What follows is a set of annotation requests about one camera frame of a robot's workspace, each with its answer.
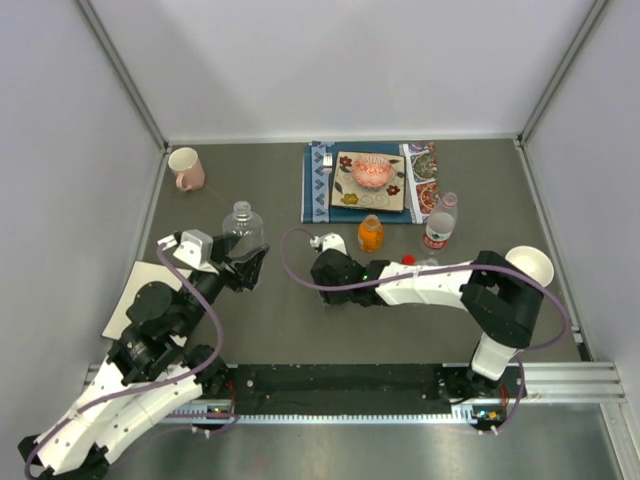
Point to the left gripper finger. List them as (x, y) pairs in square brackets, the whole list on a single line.
[(222, 245), (247, 267)]

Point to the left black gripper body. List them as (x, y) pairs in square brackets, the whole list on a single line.
[(211, 284)]

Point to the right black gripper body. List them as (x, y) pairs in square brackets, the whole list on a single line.
[(338, 296)]

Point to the clear glass bottle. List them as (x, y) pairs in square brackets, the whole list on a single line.
[(247, 225)]

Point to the orange juice bottle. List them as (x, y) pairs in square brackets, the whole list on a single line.
[(371, 234)]

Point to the red label water bottle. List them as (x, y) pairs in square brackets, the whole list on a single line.
[(440, 226)]

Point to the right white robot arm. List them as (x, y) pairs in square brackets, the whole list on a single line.
[(505, 307)]

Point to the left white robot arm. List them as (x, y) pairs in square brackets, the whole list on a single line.
[(147, 372)]

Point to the white notebook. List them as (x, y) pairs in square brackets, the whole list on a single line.
[(141, 274)]

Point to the square floral plate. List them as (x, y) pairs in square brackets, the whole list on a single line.
[(346, 193)]

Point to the pink mug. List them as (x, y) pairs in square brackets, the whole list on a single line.
[(186, 166)]

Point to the red patterned bowl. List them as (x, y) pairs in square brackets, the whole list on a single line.
[(372, 171)]

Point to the blue patterned placemat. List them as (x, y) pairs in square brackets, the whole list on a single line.
[(316, 192)]

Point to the silver fork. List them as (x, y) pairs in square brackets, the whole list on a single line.
[(327, 165)]

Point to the white paper cup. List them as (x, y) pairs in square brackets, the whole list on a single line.
[(533, 262)]

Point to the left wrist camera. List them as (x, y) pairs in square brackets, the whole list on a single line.
[(191, 247)]

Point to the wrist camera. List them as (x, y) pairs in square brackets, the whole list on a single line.
[(191, 247), (328, 242)]

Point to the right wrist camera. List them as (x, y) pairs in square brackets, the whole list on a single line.
[(328, 242)]

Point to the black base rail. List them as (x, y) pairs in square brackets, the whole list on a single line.
[(352, 389)]

